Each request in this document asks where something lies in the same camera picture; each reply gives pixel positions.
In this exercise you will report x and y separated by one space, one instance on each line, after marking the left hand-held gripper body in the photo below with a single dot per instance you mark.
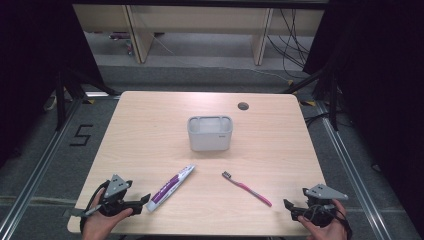
115 188

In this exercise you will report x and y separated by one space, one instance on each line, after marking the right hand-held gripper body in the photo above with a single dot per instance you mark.
321 196

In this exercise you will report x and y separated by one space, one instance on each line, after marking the purple and white toothpaste tube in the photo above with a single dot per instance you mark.
170 187

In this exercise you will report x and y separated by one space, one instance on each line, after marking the pink toothbrush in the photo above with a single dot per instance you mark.
247 189

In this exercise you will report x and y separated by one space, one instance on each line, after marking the grey plastic holder box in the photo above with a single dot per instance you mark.
210 138

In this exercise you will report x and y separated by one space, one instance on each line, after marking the person's right hand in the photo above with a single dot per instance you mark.
328 231

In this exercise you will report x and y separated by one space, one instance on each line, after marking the person's left hand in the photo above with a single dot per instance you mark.
100 225

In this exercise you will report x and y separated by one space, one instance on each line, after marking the black metal stand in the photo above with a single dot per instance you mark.
60 100
333 100

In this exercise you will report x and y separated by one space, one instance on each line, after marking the dark curtain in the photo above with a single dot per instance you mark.
33 66
383 83

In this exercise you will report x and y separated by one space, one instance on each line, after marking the colourful clutter under desk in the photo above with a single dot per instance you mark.
125 41

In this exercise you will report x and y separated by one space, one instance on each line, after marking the beige wooden desk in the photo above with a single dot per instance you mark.
200 20

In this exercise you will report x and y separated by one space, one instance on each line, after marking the aluminium floor rail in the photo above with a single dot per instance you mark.
36 168
346 166

